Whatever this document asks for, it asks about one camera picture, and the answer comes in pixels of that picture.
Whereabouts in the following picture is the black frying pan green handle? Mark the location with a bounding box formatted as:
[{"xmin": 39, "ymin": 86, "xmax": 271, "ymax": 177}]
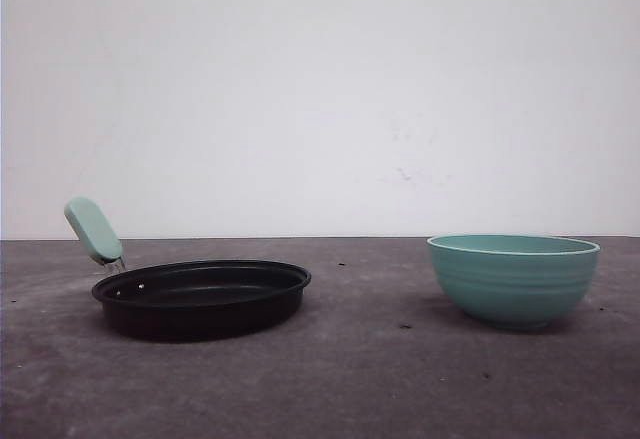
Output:
[{"xmin": 64, "ymin": 197, "xmax": 312, "ymax": 342}]

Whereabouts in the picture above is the teal ceramic bowl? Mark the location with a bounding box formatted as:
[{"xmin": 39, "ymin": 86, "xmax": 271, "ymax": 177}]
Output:
[{"xmin": 427, "ymin": 234, "xmax": 601, "ymax": 330}]

